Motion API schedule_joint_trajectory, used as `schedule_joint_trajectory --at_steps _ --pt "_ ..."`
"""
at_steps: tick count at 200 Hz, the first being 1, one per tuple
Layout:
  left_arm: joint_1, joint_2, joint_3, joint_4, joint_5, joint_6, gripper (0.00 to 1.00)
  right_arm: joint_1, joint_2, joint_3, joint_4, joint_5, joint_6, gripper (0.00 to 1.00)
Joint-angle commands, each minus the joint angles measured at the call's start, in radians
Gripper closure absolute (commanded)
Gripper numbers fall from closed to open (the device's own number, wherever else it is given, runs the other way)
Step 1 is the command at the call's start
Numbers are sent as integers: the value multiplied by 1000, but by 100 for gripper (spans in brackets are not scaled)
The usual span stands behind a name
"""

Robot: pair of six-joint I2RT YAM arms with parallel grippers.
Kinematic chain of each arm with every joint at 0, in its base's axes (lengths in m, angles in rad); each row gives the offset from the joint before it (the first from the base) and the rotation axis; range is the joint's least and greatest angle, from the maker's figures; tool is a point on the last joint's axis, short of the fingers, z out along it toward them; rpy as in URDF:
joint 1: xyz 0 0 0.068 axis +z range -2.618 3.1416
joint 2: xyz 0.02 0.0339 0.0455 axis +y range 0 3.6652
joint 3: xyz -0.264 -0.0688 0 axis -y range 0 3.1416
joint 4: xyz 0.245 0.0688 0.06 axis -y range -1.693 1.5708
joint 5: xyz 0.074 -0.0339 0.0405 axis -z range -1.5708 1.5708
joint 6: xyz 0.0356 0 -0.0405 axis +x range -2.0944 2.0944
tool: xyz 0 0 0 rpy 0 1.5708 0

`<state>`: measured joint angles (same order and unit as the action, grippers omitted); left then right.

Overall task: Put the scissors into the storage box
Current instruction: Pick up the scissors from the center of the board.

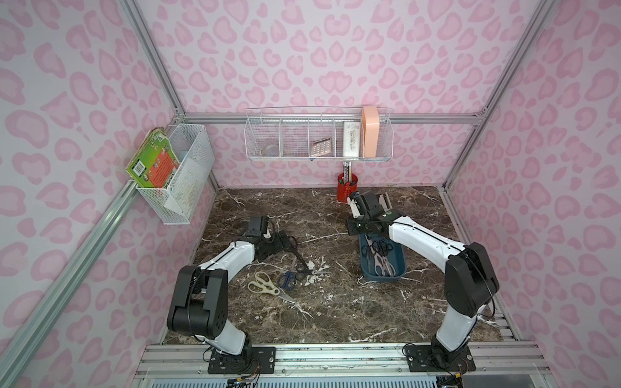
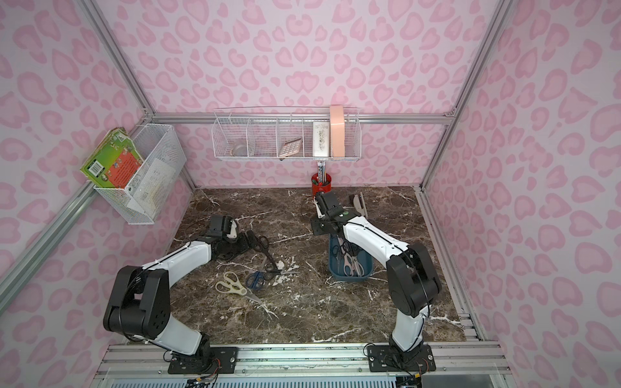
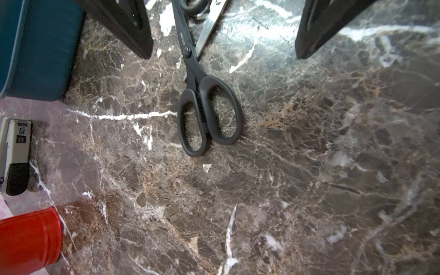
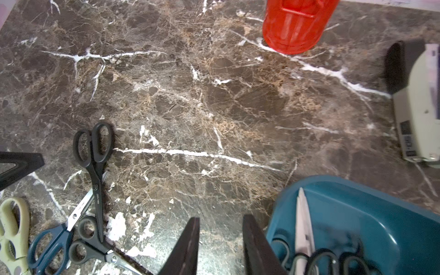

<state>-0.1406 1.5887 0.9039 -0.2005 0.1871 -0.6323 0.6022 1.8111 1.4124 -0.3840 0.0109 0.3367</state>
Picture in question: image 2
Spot medium black scissors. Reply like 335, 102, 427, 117
329, 236, 354, 276

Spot large black scissors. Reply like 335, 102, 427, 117
246, 231, 281, 273

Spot pink handled scissors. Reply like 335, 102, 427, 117
342, 242, 364, 277

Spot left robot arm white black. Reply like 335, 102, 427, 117
103, 232, 250, 357

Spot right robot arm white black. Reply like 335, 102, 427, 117
311, 192, 441, 354

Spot teal storage box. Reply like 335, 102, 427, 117
328, 235, 374, 282

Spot white patterned box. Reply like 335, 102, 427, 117
312, 121, 331, 158

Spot pink box on shelf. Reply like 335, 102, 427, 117
330, 105, 345, 158

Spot grey stapler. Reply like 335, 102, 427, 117
350, 192, 368, 218

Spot red pen holder cup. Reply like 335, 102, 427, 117
311, 173, 332, 197

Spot small calculator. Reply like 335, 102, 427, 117
278, 138, 302, 159

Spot white paper in basket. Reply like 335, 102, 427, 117
127, 158, 175, 219

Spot tape roll on shelf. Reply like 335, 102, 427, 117
231, 141, 248, 158

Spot white mesh side basket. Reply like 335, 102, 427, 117
95, 124, 187, 225

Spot green red booklet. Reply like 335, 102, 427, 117
80, 127, 143, 189

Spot cream handled scissors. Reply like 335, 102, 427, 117
214, 271, 278, 318

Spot blue handled scissors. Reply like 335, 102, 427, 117
245, 258, 281, 292

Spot white wire shelf basket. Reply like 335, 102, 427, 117
211, 107, 362, 161

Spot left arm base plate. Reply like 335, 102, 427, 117
168, 346, 239, 376

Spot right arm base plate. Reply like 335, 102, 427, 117
363, 344, 437, 375

